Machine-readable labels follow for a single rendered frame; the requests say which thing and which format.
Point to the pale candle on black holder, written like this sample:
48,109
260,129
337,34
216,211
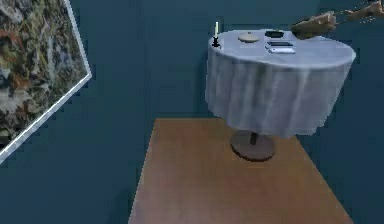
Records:
216,36

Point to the round table with grey cloth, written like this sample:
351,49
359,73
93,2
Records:
280,90

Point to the white flat phone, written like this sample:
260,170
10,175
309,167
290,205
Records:
282,50

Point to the black flat phone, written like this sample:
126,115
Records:
280,43

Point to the small black box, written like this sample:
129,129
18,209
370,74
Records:
274,33

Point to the white-framed mottled wall picture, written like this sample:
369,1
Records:
31,56

